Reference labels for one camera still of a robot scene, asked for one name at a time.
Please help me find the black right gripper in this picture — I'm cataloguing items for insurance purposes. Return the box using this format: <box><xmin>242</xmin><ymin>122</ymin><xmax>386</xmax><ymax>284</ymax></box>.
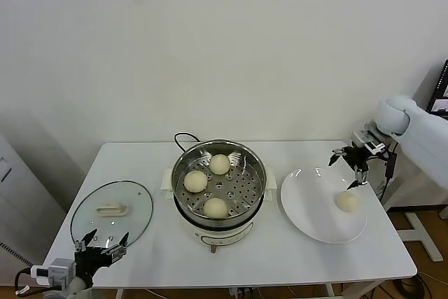
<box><xmin>328</xmin><ymin>146</ymin><xmax>370</xmax><ymax>189</ymax></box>

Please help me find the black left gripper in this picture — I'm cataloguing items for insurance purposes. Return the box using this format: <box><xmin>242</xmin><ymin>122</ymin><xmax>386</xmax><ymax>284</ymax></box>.
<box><xmin>73</xmin><ymin>228</ymin><xmax>130</xmax><ymax>286</ymax></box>

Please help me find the white steamed baozi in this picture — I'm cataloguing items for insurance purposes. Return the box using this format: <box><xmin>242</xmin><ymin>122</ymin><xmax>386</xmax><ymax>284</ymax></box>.
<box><xmin>183</xmin><ymin>169</ymin><xmax>209</xmax><ymax>194</ymax></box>
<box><xmin>209</xmin><ymin>153</ymin><xmax>232</xmax><ymax>176</ymax></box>
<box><xmin>203</xmin><ymin>197</ymin><xmax>229</xmax><ymax>219</ymax></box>
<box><xmin>334</xmin><ymin>191</ymin><xmax>361</xmax><ymax>214</ymax></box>

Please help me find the round glass pot lid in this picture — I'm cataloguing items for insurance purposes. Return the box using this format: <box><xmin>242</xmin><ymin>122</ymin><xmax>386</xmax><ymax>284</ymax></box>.
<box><xmin>70</xmin><ymin>180</ymin><xmax>155</xmax><ymax>250</ymax></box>

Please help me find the perforated steel steamer basket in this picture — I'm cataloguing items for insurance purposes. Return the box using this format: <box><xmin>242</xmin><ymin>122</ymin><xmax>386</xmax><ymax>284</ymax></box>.
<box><xmin>161</xmin><ymin>140</ymin><xmax>277</xmax><ymax>225</ymax></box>

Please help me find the large white plate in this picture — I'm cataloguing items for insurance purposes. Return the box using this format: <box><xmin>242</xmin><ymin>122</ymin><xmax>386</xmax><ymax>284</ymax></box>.
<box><xmin>279</xmin><ymin>167</ymin><xmax>368</xmax><ymax>245</ymax></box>

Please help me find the white floor cabinet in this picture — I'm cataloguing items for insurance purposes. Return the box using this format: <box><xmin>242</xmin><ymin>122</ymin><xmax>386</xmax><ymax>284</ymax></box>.
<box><xmin>0</xmin><ymin>133</ymin><xmax>69</xmax><ymax>279</ymax></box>

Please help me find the white side desk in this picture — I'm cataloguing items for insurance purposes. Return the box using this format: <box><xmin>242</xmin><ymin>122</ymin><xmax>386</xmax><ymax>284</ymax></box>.
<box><xmin>351</xmin><ymin>130</ymin><xmax>448</xmax><ymax>263</ymax></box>

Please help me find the open black laptop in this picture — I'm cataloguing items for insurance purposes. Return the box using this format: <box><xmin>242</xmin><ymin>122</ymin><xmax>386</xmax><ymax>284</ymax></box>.
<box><xmin>427</xmin><ymin>60</ymin><xmax>448</xmax><ymax>114</ymax></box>

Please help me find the cream electric cooker base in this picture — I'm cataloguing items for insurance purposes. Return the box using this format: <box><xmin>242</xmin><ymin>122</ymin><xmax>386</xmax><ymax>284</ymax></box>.
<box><xmin>160</xmin><ymin>186</ymin><xmax>276</xmax><ymax>254</ymax></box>

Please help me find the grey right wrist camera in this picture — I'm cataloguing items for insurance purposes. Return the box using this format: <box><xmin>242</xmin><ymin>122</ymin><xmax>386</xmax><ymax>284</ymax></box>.
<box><xmin>351</xmin><ymin>130</ymin><xmax>384</xmax><ymax>155</ymax></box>

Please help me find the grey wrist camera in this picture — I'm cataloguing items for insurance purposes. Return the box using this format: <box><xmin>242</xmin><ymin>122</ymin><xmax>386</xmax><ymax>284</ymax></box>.
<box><xmin>30</xmin><ymin>258</ymin><xmax>76</xmax><ymax>289</ymax></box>
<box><xmin>351</xmin><ymin>130</ymin><xmax>384</xmax><ymax>155</ymax></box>

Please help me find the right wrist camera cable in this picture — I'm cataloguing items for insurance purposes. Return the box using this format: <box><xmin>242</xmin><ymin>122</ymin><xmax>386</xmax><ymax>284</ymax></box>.
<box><xmin>367</xmin><ymin>150</ymin><xmax>391</xmax><ymax>163</ymax></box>

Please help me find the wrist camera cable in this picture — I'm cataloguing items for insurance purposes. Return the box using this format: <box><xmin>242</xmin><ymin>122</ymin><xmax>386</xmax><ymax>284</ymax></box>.
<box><xmin>13</xmin><ymin>267</ymin><xmax>34</xmax><ymax>296</ymax></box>
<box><xmin>367</xmin><ymin>150</ymin><xmax>391</xmax><ymax>163</ymax></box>

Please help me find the black laptop adapter cable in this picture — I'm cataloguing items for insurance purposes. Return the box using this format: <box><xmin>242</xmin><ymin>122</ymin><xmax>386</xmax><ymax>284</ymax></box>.
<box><xmin>379</xmin><ymin>151</ymin><xmax>397</xmax><ymax>205</ymax></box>

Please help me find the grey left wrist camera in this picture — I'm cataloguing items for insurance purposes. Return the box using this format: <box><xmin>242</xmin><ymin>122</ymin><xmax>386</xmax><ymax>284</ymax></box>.
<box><xmin>30</xmin><ymin>258</ymin><xmax>76</xmax><ymax>289</ymax></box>

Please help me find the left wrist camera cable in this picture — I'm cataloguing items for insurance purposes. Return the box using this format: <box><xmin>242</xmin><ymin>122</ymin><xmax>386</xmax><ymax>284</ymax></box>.
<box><xmin>13</xmin><ymin>267</ymin><xmax>34</xmax><ymax>296</ymax></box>

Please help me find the black cooker power cable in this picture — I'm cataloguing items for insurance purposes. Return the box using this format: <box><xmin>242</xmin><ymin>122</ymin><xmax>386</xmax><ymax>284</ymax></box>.
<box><xmin>174</xmin><ymin>132</ymin><xmax>200</xmax><ymax>153</ymax></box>

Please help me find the black floor cable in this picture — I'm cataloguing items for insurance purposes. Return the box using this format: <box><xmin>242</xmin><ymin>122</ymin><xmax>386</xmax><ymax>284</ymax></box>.
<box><xmin>379</xmin><ymin>274</ymin><xmax>435</xmax><ymax>299</ymax></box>

